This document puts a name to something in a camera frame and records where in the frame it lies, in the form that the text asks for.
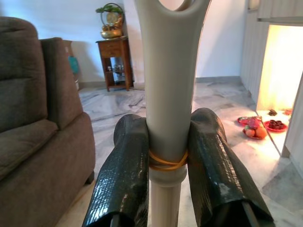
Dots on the red wrapped package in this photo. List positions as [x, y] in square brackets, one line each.
[248, 121]

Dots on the red plate with cups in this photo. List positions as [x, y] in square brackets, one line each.
[275, 125]

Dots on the red plate with oranges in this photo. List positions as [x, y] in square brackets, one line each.
[256, 133]

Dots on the brown wooden side table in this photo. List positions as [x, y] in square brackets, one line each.
[113, 48]

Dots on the orange rubber band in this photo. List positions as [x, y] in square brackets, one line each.
[163, 168]

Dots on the light wooden cabinet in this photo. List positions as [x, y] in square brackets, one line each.
[251, 59]

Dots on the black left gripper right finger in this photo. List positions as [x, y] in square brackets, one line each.
[213, 165]

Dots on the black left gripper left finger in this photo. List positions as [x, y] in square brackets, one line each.
[123, 165]

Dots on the gold bowl plant ornament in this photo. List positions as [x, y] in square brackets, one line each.
[111, 33]

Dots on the small dark figurine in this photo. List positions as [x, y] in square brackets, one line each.
[273, 112]

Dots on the brown fabric sofa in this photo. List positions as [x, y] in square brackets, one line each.
[30, 132]

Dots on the blue box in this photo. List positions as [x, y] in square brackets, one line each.
[73, 65]

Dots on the small red dish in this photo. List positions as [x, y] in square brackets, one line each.
[288, 111]

